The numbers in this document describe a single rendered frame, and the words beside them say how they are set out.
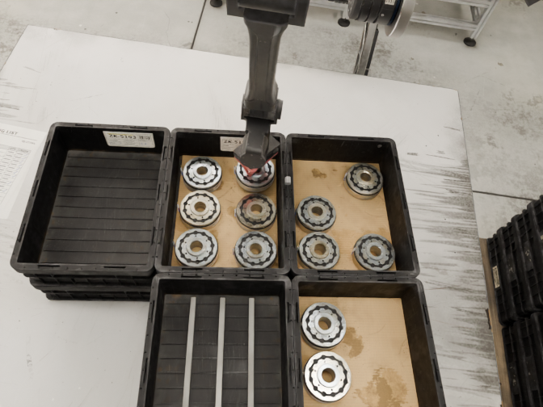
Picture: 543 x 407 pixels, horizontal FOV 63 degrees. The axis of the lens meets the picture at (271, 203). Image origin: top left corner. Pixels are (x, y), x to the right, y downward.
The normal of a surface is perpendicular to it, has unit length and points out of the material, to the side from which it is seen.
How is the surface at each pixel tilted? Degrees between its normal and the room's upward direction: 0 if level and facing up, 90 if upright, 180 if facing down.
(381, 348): 0
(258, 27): 110
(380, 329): 0
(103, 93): 0
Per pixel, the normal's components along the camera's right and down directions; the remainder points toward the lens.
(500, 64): 0.10, -0.50
